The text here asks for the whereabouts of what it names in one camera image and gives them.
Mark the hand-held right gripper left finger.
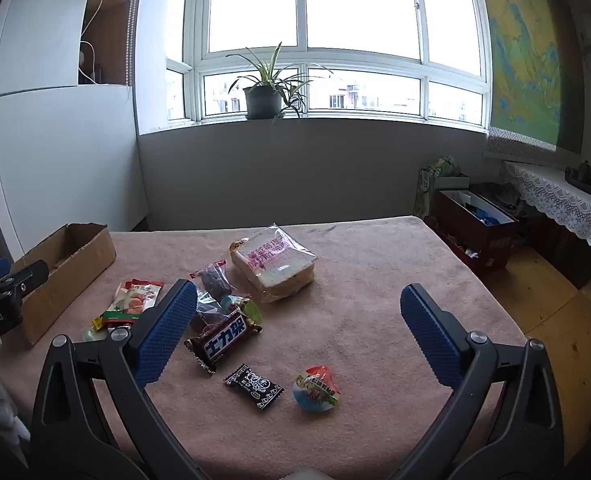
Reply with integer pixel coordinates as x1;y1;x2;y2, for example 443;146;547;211
30;278;211;480

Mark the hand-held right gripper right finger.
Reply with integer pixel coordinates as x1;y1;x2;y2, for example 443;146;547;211
393;282;565;480

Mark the brown cardboard box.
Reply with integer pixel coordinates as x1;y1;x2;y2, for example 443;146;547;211
13;222;117;346

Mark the dark brown chocolate bar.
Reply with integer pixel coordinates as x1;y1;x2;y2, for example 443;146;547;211
184;310;264;375

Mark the dark snack clear packet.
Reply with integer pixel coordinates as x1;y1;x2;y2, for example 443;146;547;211
190;259;236;298

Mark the small black candy packet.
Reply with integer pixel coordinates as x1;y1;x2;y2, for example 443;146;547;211
224;363;283;413

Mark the red lid jelly cup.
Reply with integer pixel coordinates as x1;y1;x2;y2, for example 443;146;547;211
293;365;341;411

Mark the red green chicken snack packet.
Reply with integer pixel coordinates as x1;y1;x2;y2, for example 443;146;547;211
100;279;165;328

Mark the clear purple snack packet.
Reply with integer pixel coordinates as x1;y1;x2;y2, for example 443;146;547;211
196;290;236;332

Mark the dark red storage box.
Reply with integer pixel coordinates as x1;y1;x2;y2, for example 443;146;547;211
425;189;521;276

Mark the white cabinet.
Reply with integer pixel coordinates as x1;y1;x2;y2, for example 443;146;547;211
0;0;149;261

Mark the sliced bread packet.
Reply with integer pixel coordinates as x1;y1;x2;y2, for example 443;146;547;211
230;223;320;304

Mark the green carton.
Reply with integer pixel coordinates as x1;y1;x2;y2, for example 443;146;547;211
414;156;471;218

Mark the lace-covered side table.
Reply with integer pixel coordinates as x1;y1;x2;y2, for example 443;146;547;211
504;160;591;279

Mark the dark ornament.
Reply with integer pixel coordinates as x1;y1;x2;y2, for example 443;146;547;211
564;160;591;197

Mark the potted spider plant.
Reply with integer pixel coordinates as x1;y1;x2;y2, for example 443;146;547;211
226;42;332;122

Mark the white framed window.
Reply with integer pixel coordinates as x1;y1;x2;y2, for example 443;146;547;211
166;0;493;128

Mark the white cable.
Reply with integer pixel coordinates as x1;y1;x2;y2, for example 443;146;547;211
78;0;124;84

